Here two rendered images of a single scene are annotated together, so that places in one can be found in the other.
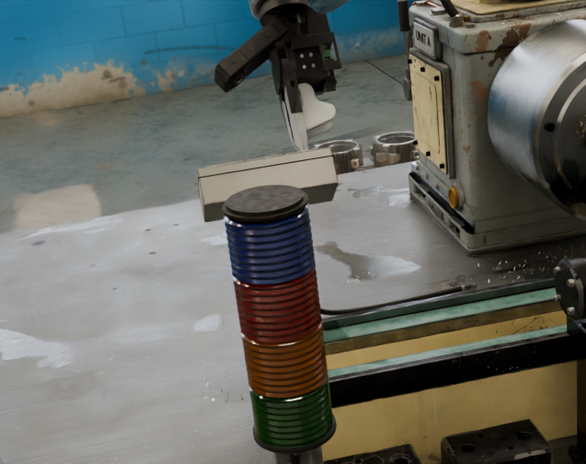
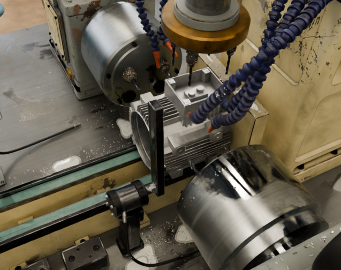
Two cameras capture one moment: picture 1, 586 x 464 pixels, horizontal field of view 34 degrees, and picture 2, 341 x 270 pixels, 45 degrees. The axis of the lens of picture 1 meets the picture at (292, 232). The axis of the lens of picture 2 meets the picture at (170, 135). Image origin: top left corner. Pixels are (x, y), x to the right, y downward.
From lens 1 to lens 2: 52 cm
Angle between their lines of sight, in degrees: 31
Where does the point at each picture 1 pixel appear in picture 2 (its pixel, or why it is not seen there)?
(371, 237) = (31, 85)
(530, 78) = (99, 45)
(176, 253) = not seen: outside the picture
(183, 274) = not seen: outside the picture
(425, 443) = (54, 246)
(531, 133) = (100, 77)
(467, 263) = (77, 106)
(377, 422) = (31, 247)
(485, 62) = (78, 19)
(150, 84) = not seen: outside the picture
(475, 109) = (75, 40)
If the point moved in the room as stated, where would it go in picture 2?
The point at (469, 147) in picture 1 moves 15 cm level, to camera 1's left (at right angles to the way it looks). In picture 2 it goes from (74, 57) to (24, 65)
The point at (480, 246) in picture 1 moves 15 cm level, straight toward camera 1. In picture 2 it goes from (83, 96) to (83, 128)
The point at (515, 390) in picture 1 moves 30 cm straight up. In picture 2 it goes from (93, 221) to (78, 141)
